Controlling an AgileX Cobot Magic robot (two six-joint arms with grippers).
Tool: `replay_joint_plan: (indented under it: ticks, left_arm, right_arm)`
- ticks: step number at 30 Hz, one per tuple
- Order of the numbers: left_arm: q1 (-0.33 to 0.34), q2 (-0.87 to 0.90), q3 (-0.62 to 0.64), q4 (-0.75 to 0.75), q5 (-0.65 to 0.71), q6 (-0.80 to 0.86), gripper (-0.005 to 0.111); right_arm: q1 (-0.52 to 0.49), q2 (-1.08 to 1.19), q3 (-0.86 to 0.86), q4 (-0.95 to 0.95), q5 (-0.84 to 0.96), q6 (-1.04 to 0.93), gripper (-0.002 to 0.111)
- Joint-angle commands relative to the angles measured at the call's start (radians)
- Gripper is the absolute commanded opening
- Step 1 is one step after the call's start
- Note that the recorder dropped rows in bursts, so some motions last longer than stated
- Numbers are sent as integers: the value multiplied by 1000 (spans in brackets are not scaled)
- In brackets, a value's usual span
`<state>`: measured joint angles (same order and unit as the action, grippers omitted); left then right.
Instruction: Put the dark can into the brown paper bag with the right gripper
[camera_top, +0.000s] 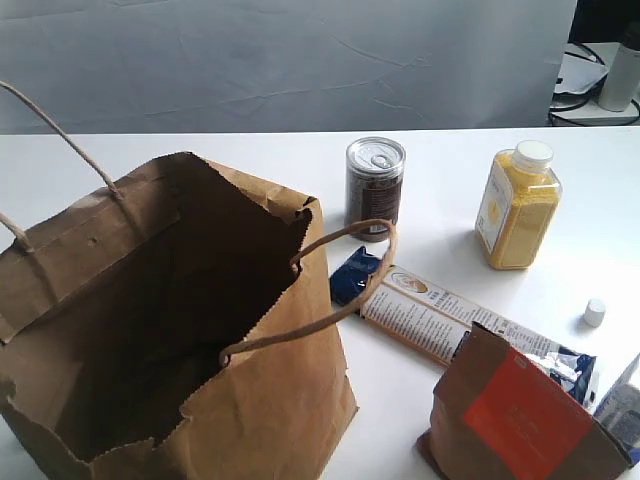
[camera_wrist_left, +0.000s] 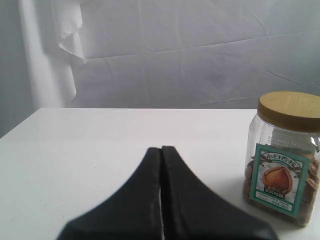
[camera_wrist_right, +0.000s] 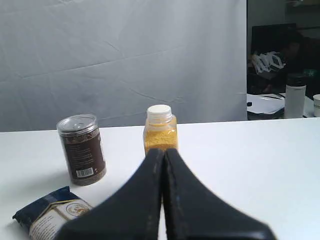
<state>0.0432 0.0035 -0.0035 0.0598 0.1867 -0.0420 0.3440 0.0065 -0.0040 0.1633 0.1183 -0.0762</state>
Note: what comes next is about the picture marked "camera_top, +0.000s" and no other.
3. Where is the clear can of dark grains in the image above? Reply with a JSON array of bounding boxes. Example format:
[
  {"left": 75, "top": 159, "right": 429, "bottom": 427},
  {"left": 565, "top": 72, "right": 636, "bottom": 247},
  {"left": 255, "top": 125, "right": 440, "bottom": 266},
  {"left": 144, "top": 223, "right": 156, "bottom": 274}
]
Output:
[{"left": 345, "top": 136, "right": 406, "bottom": 226}]

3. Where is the brown paper bag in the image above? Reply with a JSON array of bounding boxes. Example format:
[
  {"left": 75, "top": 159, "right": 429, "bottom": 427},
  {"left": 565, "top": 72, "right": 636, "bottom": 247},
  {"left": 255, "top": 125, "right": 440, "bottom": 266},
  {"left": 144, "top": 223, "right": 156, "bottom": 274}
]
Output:
[{"left": 0, "top": 80, "right": 399, "bottom": 480}]

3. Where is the grey box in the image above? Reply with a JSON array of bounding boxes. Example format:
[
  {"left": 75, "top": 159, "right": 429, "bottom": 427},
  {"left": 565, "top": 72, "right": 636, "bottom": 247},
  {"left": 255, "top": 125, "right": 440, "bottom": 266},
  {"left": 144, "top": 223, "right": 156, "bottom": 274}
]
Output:
[{"left": 594, "top": 355, "right": 639, "bottom": 464}]

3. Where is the dark blue snack packet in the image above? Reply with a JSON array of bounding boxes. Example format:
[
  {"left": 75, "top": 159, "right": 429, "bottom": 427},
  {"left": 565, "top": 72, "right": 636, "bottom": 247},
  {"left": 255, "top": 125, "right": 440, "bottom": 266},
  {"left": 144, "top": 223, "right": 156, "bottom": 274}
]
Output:
[{"left": 329, "top": 246, "right": 381, "bottom": 306}]

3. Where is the long white orange noodle package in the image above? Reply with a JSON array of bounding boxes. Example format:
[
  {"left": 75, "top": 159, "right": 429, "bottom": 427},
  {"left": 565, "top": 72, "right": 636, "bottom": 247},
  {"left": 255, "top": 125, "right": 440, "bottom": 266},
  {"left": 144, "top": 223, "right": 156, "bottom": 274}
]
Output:
[{"left": 361, "top": 266, "right": 597, "bottom": 408}]

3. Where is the yellow millet plastic bottle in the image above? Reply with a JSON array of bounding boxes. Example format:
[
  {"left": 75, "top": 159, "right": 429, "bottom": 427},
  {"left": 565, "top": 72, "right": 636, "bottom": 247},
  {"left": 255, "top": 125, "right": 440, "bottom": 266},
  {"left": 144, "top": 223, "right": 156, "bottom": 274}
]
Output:
[{"left": 475, "top": 140, "right": 562, "bottom": 270}]

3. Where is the brown pouch with red label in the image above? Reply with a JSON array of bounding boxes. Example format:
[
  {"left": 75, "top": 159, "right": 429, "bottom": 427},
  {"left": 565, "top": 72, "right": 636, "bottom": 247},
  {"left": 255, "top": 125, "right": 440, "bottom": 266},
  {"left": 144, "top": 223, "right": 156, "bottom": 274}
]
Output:
[{"left": 416, "top": 324, "right": 631, "bottom": 479}]

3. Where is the small white bottle cap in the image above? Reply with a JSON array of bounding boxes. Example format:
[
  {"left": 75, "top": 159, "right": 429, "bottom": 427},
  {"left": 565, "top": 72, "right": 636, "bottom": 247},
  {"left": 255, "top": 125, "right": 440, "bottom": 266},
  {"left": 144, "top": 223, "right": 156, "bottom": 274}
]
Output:
[{"left": 582, "top": 298, "right": 606, "bottom": 328}]

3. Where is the white paper sheets background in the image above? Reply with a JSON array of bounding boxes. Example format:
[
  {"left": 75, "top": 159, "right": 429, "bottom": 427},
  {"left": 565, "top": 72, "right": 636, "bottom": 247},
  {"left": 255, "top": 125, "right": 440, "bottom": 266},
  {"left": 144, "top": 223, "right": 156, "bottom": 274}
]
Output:
[{"left": 554, "top": 52, "right": 608, "bottom": 95}]

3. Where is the white cylinder in background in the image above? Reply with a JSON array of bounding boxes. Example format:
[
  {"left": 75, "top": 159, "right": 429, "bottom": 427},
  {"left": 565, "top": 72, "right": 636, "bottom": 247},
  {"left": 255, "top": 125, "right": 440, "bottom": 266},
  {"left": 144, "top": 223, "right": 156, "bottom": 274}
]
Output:
[{"left": 598, "top": 21, "right": 639, "bottom": 112}]

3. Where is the black ring stand base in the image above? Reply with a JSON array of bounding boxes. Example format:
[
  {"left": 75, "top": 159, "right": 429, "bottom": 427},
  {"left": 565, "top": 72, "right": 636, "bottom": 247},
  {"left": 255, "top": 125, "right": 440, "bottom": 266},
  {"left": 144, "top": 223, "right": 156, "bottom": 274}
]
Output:
[{"left": 549, "top": 42, "right": 639, "bottom": 126}]

